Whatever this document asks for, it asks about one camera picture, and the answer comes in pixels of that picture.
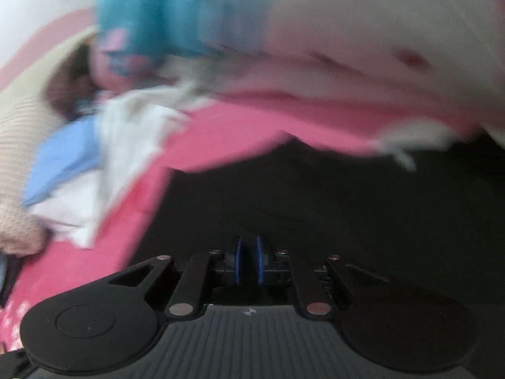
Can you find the pink striped cloth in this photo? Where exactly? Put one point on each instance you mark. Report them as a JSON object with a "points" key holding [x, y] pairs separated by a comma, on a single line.
{"points": [[106, 71]]}

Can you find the white crumpled cloth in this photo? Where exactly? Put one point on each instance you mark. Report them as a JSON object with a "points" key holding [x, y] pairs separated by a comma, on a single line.
{"points": [[126, 142]]}

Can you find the pink and cream headboard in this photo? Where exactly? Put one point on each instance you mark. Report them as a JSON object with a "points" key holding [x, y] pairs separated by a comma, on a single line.
{"points": [[47, 35]]}

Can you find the beige checked cloth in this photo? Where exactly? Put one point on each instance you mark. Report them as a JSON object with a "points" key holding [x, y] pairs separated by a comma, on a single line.
{"points": [[19, 166]]}

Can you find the pink and blue quilt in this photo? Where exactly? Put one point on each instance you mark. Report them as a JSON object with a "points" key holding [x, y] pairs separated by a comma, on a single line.
{"points": [[355, 27]]}

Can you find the black printed t-shirt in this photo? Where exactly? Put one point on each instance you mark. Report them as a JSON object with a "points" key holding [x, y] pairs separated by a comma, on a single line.
{"points": [[315, 205]]}

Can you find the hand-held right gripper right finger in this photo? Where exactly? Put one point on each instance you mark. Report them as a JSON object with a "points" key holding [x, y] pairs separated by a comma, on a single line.
{"points": [[260, 260]]}

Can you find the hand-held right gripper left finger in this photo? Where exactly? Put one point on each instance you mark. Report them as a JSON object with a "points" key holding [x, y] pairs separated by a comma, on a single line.
{"points": [[238, 260]]}

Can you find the light blue cloth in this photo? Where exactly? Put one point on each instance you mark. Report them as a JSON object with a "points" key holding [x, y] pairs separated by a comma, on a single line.
{"points": [[63, 158]]}

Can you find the pink floral bed blanket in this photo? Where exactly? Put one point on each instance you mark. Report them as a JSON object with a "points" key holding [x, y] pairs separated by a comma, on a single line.
{"points": [[244, 134]]}

